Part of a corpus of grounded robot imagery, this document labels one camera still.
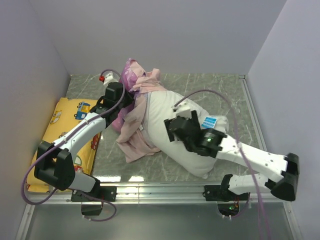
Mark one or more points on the aluminium rail frame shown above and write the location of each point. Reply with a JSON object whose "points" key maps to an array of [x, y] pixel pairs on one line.
{"points": [[159, 193]]}

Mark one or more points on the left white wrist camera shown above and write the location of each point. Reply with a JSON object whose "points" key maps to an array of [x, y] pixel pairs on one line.
{"points": [[107, 79]]}

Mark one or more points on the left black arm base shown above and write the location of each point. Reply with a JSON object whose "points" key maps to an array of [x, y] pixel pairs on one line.
{"points": [[92, 203]]}

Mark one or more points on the purple princess print pillowcase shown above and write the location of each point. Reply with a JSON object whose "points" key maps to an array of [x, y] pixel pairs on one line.
{"points": [[130, 74]]}

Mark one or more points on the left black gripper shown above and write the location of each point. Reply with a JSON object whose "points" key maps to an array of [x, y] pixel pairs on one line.
{"points": [[130, 99]]}

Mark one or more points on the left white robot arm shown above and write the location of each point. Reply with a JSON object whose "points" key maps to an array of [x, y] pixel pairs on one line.
{"points": [[54, 162]]}

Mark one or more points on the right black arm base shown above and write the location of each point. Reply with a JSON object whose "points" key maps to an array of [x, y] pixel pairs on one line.
{"points": [[229, 204]]}

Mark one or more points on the yellow car print pillow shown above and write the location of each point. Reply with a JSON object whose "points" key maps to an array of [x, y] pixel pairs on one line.
{"points": [[67, 114]]}

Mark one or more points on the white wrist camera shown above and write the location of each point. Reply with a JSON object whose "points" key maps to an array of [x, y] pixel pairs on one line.
{"points": [[107, 79], [183, 110]]}

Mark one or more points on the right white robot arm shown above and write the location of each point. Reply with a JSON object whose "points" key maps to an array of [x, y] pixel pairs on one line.
{"points": [[273, 173]]}

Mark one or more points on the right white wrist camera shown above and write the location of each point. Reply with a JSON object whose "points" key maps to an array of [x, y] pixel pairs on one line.
{"points": [[183, 110]]}

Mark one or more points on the pink pillowcase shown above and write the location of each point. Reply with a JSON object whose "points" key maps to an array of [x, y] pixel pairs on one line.
{"points": [[133, 141]]}

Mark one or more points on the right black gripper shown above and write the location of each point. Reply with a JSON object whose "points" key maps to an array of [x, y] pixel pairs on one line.
{"points": [[195, 118]]}

